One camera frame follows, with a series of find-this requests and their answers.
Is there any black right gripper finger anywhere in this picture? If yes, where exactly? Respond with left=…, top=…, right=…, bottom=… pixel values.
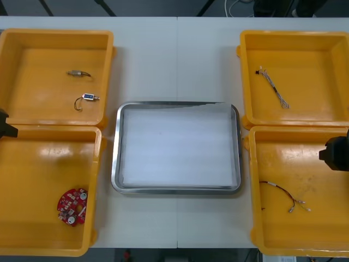
left=325, top=127, right=349, bottom=151
left=318, top=148, right=349, bottom=172

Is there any yellow-orange plastic bin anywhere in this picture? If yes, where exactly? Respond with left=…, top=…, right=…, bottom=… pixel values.
left=0, top=125, right=107, bottom=258
left=236, top=29, right=349, bottom=130
left=243, top=125, right=349, bottom=258
left=0, top=28, right=117, bottom=129

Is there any bare metal solenoid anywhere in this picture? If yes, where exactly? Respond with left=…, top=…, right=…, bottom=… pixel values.
left=66, top=69, right=92, bottom=80

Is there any blue label solenoid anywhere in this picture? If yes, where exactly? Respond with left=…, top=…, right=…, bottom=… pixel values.
left=74, top=93, right=101, bottom=112

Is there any round red circuit board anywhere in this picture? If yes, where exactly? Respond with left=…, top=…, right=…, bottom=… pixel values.
left=56, top=186, right=89, bottom=228

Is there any steel tray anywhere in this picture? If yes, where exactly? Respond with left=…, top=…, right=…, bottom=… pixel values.
left=110, top=100, right=244, bottom=195

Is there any red-black wire harness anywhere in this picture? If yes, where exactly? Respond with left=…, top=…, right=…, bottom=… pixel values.
left=258, top=180, right=312, bottom=214

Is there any white-grey twisted wire harness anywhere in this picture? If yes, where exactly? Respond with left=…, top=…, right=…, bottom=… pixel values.
left=254, top=65, right=291, bottom=110

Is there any black frame leg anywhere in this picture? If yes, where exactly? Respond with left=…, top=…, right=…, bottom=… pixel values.
left=93, top=0, right=118, bottom=17
left=37, top=0, right=55, bottom=17
left=196, top=0, right=219, bottom=17

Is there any white floor cable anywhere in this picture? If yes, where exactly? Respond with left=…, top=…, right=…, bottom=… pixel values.
left=225, top=0, right=255, bottom=17

